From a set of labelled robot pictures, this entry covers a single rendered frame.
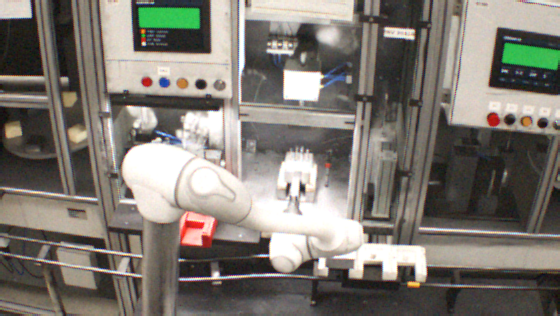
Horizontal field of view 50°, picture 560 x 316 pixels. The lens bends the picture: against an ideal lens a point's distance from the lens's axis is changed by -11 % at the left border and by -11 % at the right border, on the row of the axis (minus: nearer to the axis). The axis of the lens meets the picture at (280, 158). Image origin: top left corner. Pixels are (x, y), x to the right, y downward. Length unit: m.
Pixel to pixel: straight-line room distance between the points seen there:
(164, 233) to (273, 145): 1.11
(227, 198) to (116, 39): 0.79
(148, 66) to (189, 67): 0.14
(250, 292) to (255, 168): 0.50
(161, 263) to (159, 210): 0.17
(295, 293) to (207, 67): 0.87
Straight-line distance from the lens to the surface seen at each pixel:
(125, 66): 2.12
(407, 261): 2.27
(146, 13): 2.00
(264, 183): 2.49
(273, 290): 2.39
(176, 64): 2.07
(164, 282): 1.74
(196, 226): 2.27
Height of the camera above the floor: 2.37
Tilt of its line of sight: 34 degrees down
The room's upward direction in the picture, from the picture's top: 1 degrees clockwise
